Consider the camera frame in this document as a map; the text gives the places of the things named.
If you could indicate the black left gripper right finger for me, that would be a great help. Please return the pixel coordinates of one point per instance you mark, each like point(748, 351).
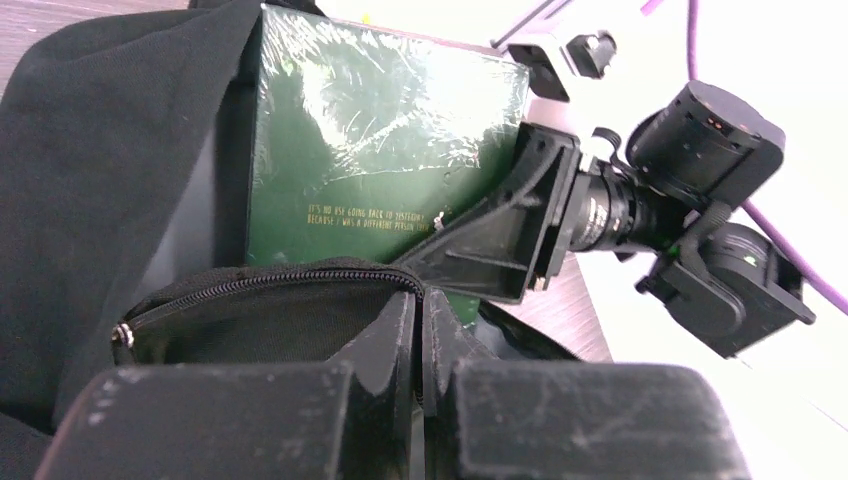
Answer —
point(489, 418)

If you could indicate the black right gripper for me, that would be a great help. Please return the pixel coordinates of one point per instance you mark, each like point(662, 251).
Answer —
point(517, 236)

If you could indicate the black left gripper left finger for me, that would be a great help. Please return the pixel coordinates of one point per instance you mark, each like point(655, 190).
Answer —
point(345, 418)

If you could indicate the dark green notebook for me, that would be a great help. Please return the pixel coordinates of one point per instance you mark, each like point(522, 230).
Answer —
point(368, 141)

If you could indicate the black student backpack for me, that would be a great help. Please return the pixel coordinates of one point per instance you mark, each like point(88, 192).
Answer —
point(102, 123)

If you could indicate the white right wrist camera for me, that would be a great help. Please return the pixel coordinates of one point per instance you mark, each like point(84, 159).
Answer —
point(568, 69)

